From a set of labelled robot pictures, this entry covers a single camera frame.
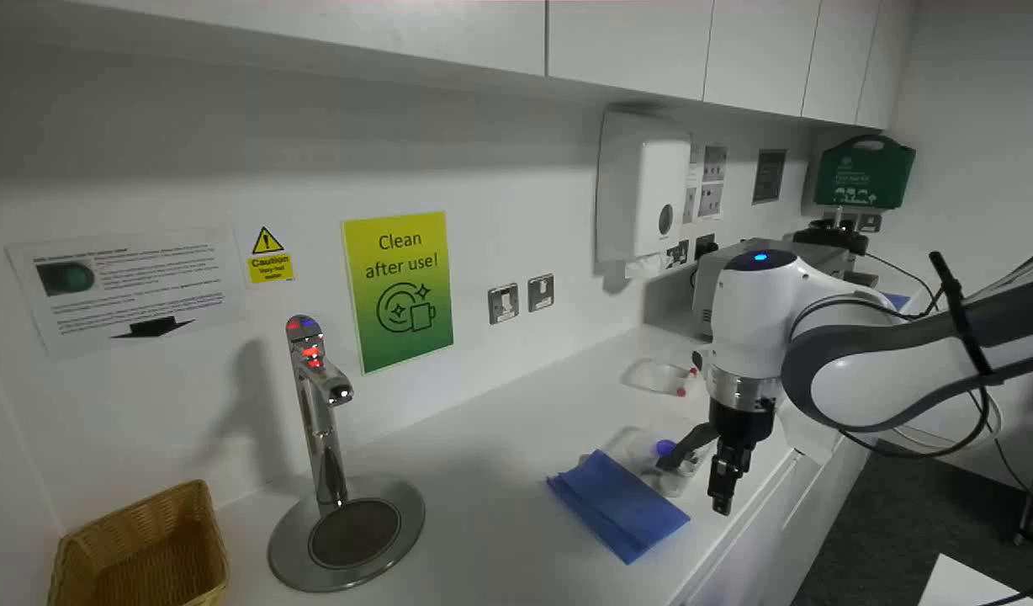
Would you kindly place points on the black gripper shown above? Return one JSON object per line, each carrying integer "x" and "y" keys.
{"x": 741, "y": 417}

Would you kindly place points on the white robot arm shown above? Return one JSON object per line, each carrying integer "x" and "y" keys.
{"x": 841, "y": 356}

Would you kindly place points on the clear plastic container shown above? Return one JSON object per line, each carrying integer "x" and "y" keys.
{"x": 634, "y": 454}

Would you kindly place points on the blue cloth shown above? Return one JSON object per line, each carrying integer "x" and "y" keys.
{"x": 622, "y": 514}

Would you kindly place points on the small clear plastic bag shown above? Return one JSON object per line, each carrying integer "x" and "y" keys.
{"x": 659, "y": 380}

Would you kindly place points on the green first aid box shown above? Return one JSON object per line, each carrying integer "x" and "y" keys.
{"x": 861, "y": 173}

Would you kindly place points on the white paper towel dispenser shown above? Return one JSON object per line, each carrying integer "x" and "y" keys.
{"x": 641, "y": 183}

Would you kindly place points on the green clean after use poster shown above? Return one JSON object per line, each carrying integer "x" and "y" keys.
{"x": 400, "y": 288}

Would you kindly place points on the round metal drain plate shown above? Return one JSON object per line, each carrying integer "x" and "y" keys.
{"x": 344, "y": 548}

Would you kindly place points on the chrome tap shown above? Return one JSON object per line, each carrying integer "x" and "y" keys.
{"x": 322, "y": 391}

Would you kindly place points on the white overhead cabinets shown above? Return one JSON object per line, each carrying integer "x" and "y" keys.
{"x": 802, "y": 60}

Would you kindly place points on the yellow warning sticker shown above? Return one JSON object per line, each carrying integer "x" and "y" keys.
{"x": 270, "y": 261}

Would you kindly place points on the yellow basket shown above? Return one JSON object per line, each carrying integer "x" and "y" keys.
{"x": 163, "y": 550}

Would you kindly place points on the white instruction sign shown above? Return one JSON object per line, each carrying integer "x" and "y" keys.
{"x": 95, "y": 290}

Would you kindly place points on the right wall socket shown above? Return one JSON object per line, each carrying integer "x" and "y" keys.
{"x": 540, "y": 290}

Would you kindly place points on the wall socket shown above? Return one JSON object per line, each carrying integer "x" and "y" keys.
{"x": 540, "y": 290}
{"x": 503, "y": 303}

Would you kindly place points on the left wall socket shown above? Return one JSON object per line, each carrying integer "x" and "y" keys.
{"x": 503, "y": 303}

